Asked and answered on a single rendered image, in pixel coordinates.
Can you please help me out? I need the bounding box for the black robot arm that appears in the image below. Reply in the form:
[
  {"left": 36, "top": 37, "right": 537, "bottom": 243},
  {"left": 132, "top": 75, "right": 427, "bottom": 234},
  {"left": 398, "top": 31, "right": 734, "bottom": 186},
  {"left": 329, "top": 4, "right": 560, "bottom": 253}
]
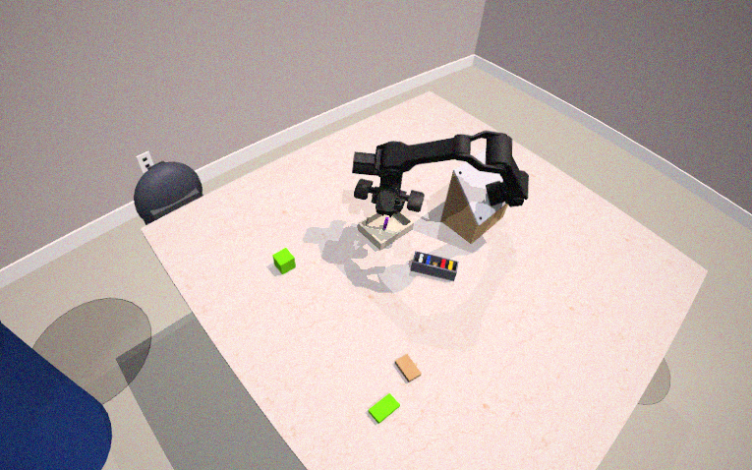
[{"left": 352, "top": 130, "right": 529, "bottom": 215}]

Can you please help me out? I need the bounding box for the lime green rectangular block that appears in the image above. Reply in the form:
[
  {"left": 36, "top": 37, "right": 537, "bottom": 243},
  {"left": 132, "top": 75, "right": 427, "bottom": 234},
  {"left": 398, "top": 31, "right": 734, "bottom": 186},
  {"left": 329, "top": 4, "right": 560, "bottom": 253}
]
[{"left": 368, "top": 393, "right": 400, "bottom": 424}]

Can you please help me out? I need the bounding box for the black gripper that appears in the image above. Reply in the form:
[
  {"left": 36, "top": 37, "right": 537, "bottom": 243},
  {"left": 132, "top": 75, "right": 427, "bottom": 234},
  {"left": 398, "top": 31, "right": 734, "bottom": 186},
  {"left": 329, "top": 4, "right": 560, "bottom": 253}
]
[{"left": 354, "top": 178, "right": 425, "bottom": 212}]

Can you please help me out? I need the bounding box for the small green cube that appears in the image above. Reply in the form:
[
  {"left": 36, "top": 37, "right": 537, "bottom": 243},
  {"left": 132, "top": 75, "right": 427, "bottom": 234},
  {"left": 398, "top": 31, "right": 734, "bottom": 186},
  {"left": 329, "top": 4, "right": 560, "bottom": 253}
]
[{"left": 273, "top": 248, "right": 296, "bottom": 274}]

